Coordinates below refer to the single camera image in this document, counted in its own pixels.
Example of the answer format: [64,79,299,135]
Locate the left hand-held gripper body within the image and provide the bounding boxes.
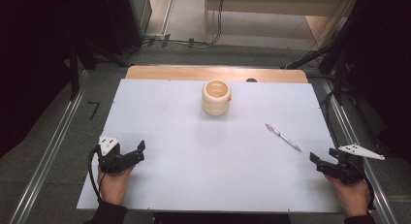
[95,135,128,176]

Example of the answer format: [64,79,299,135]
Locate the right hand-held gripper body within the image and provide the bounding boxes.
[325,144,386,186]

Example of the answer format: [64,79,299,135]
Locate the person's right hand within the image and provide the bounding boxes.
[324,175,371,218]

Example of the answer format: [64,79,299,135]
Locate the silver pen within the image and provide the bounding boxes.
[265,123,302,153]

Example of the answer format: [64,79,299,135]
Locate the white table board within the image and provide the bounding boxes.
[76,78,343,214]

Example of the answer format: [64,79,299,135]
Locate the wooden table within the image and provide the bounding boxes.
[124,65,309,84]

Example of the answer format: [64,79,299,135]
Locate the black stand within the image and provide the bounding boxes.
[62,38,132,101]
[280,39,360,106]

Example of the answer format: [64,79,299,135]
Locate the ribbed wooden cup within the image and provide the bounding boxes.
[201,80,233,117]

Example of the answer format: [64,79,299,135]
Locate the dark cabinet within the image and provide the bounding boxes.
[105,0,153,55]

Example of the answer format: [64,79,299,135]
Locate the metal floor rail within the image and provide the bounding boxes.
[321,79,400,224]
[9,69,90,224]

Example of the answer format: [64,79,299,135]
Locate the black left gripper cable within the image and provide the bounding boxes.
[87,145,108,205]

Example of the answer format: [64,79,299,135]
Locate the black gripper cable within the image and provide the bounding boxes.
[87,145,108,205]
[350,159,376,212]

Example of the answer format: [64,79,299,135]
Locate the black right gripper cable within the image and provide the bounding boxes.
[350,159,376,212]

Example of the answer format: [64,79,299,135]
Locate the black floor cables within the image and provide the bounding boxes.
[124,0,226,62]

